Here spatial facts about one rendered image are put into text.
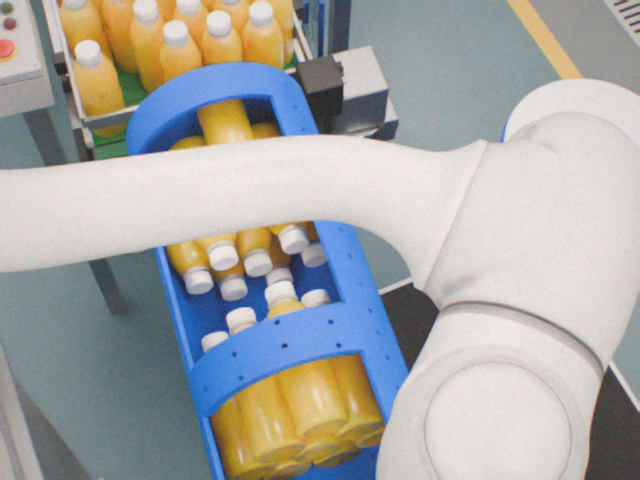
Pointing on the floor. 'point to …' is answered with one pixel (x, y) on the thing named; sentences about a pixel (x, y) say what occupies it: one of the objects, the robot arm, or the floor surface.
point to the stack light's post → (339, 25)
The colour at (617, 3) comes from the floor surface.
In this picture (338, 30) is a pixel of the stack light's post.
